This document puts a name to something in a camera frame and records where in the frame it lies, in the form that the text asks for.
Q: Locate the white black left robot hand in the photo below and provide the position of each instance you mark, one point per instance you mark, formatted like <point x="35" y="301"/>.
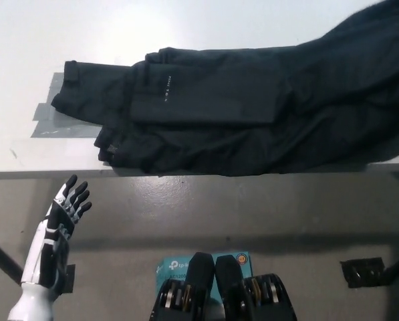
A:
<point x="47" y="250"/>

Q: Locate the black Columbia jacket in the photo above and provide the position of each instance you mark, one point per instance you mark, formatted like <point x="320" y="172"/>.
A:
<point x="252" y="113"/>

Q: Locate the black left robot torso block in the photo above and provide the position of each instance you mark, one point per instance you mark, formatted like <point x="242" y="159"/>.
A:
<point x="185" y="301"/>

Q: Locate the grey tape strip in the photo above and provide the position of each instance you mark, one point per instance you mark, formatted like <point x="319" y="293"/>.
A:
<point x="55" y="85"/>
<point x="45" y="112"/>
<point x="62" y="130"/>

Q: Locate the teal tp-link box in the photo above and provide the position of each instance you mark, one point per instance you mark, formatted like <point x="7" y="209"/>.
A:
<point x="174" y="267"/>

